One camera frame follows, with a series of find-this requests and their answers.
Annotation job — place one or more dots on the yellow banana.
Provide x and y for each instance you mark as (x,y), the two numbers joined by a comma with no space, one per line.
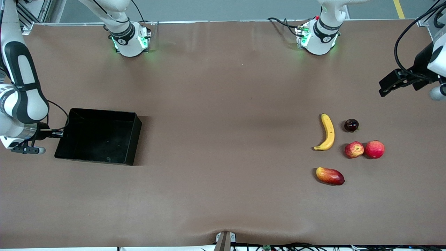
(329,132)

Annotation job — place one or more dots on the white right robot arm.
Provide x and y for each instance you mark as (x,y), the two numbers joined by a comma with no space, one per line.
(21,97)

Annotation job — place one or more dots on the red yellow mango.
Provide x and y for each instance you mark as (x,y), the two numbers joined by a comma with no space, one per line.
(330,176)

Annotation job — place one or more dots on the small red yellow apple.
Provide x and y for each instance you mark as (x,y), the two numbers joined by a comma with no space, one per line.
(354,150)

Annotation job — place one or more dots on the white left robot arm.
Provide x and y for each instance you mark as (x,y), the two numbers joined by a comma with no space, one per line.
(318,40)

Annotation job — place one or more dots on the brown table mat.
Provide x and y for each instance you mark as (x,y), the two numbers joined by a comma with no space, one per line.
(209,191)

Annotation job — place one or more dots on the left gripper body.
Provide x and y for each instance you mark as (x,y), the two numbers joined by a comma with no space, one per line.
(422,63)

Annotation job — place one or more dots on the small green circuit board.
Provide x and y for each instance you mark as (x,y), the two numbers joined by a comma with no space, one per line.
(267,248)

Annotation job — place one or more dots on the black plastic box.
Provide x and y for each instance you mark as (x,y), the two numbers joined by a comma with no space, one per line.
(101,139)

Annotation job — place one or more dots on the aluminium frame profile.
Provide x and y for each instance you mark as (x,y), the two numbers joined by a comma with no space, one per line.
(423,21)
(28,28)

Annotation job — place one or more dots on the grey metal table bracket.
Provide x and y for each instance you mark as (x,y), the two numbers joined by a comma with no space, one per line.
(224,242)

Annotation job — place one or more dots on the dark purple plum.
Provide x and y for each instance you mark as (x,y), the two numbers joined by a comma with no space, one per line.
(351,125)

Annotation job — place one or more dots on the round red apple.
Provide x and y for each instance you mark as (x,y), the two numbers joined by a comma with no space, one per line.
(374,150)

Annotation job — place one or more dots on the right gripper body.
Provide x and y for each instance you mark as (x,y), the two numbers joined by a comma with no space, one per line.
(42,135)

